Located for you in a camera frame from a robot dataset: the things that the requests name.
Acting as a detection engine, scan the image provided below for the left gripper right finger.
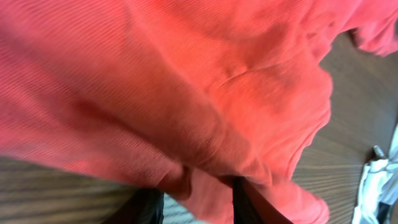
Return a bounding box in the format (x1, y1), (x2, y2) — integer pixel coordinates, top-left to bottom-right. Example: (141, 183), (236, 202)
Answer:
(233, 177), (292, 224)

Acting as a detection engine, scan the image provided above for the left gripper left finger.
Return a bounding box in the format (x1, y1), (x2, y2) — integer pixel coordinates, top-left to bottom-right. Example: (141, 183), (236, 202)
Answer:
(102, 189), (164, 224)

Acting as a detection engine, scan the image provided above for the red soccer t-shirt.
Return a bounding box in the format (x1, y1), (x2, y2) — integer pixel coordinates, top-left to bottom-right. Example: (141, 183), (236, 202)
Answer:
(1, 0), (397, 223)

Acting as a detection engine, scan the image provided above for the white crumpled clothes pile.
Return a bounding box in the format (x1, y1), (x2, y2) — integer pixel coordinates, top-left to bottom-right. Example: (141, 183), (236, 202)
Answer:
(351, 129), (397, 224)

